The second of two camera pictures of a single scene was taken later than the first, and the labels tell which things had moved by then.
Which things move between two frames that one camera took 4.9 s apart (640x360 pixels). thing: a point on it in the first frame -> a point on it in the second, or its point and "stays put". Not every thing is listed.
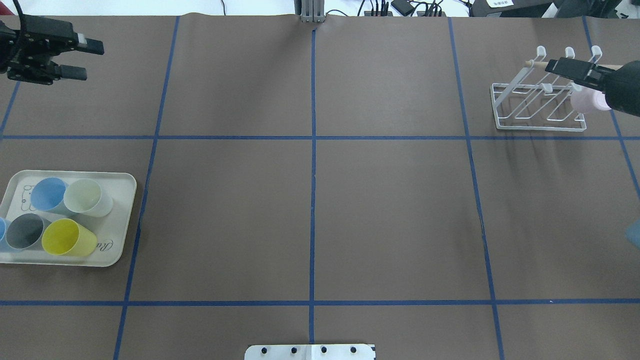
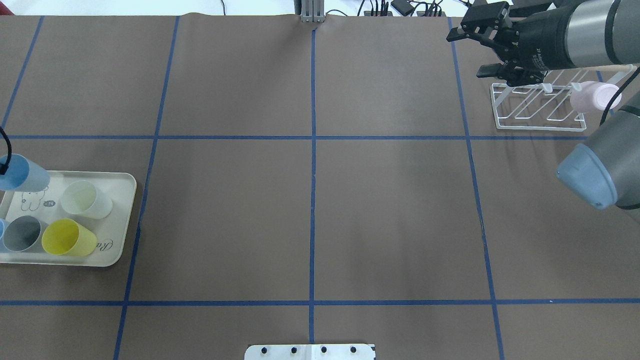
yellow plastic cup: [66, 237] stays put
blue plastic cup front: [47, 193] -> [22, 175]
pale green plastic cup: [86, 196] stays put
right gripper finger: [584, 72] -> [458, 33]
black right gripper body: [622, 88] -> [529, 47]
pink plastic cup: [583, 98] stays put
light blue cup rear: [4, 247] stays put
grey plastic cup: [25, 231] stays put
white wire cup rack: [538, 100] stays put
